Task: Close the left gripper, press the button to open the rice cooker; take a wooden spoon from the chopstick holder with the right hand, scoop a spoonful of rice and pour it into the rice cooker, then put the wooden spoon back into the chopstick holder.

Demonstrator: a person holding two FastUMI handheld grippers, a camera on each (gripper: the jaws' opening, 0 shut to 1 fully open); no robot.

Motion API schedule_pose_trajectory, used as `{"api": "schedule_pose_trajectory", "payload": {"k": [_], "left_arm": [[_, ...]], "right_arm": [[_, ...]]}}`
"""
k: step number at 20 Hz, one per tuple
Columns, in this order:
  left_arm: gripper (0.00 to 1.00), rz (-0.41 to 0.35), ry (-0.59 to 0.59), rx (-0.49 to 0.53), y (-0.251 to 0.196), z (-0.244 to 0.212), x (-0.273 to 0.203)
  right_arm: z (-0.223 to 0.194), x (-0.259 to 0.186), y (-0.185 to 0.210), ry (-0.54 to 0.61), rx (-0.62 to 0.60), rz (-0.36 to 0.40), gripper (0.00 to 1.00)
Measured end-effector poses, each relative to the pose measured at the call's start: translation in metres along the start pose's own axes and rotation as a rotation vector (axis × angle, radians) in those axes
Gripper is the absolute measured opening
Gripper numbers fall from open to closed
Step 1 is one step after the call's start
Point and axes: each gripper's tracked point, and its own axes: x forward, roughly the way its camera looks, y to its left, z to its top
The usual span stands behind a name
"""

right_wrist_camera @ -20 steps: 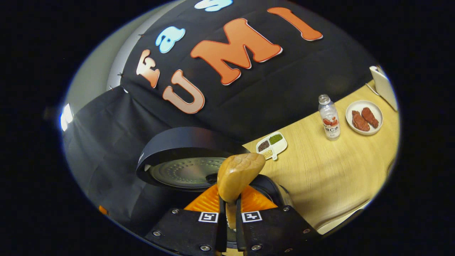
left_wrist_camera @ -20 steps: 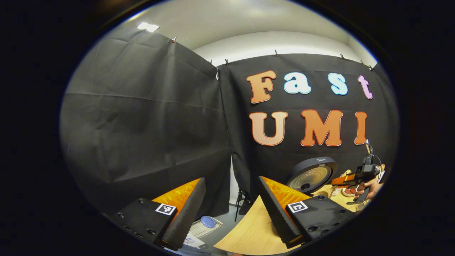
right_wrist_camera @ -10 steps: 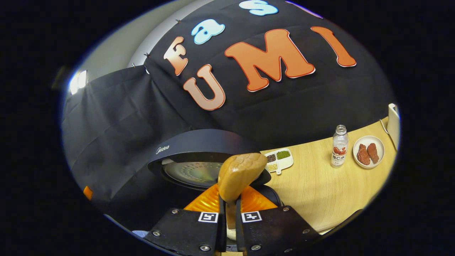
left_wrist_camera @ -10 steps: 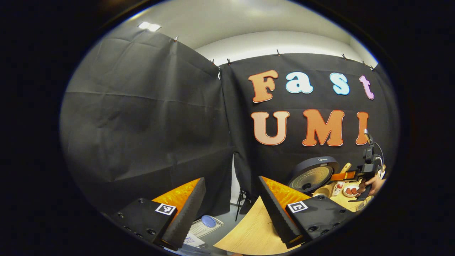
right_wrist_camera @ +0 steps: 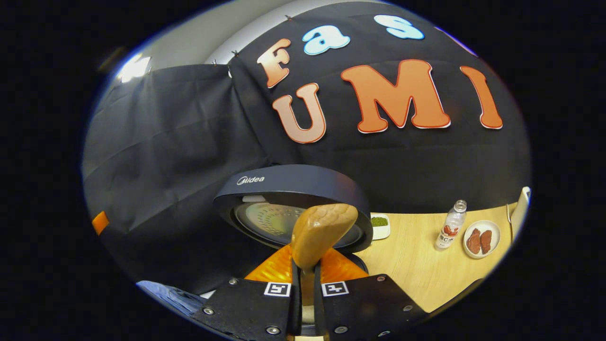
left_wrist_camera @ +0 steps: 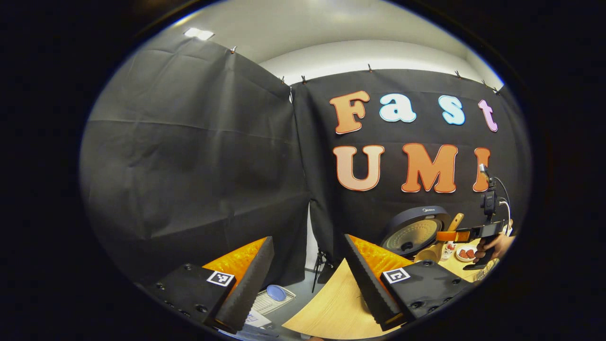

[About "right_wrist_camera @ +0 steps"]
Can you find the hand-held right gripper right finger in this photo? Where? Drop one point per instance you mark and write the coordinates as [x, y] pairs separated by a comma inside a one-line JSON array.
[[318, 303]]

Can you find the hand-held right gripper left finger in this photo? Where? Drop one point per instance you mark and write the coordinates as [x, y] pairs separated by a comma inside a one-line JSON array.
[[296, 298]]

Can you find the wooden spoon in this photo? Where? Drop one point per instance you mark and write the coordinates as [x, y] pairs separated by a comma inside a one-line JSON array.
[[322, 232]]

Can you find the black silver rice cooker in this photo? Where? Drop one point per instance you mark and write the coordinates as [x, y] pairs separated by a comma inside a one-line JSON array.
[[293, 182]]

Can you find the white divided bean dish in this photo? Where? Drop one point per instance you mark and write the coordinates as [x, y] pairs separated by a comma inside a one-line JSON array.
[[380, 227]]

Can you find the blue striped cloth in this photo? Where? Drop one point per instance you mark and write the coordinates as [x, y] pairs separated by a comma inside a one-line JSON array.
[[170, 296]]

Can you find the clear drink bottle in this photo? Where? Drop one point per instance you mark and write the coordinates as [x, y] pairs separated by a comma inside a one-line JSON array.
[[450, 232]]

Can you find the red meat piece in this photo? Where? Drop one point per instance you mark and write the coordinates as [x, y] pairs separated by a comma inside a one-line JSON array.
[[473, 241], [486, 241]]

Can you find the white round plate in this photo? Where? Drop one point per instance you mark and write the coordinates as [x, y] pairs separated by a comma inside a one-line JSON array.
[[496, 237]]

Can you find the orange tag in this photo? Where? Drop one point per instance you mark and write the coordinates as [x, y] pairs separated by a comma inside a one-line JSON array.
[[100, 222]]

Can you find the white toaster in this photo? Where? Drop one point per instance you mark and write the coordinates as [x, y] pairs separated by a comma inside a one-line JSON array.
[[521, 213]]

